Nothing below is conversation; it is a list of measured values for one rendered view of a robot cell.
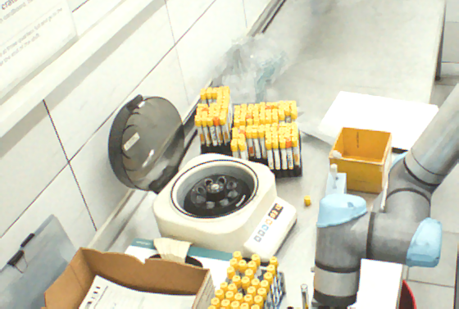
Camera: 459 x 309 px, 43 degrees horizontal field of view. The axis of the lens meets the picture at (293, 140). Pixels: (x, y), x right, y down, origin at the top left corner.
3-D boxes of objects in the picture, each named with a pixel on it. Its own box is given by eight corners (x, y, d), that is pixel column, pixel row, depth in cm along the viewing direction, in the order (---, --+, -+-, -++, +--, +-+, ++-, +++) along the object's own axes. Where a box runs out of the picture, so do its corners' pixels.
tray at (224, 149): (233, 152, 160) (231, 145, 158) (199, 156, 160) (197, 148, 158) (236, 117, 174) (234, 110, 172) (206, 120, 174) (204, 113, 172)
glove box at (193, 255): (224, 315, 116) (216, 284, 111) (120, 295, 123) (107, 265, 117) (244, 268, 126) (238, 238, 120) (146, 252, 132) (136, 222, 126)
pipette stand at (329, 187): (350, 235, 131) (348, 202, 125) (319, 234, 132) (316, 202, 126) (353, 205, 139) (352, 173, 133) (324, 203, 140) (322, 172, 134)
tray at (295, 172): (301, 154, 156) (301, 147, 155) (302, 176, 149) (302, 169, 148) (237, 160, 157) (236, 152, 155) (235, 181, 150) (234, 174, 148)
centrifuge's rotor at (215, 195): (232, 239, 125) (227, 216, 121) (173, 223, 131) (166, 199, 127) (264, 194, 136) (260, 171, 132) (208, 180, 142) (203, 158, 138)
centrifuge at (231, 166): (261, 282, 122) (254, 242, 115) (148, 246, 133) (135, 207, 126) (306, 208, 139) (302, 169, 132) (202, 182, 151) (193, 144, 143)
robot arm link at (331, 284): (356, 276, 88) (305, 268, 90) (354, 305, 88) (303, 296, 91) (364, 261, 95) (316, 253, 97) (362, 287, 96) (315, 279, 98)
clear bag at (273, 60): (265, 92, 184) (260, 53, 176) (224, 79, 192) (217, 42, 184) (300, 63, 197) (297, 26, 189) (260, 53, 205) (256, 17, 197)
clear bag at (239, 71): (266, 122, 170) (259, 67, 159) (208, 126, 171) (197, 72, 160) (268, 78, 191) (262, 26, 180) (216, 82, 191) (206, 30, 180)
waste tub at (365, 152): (383, 196, 141) (383, 164, 135) (329, 188, 144) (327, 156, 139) (393, 162, 151) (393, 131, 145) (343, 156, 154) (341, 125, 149)
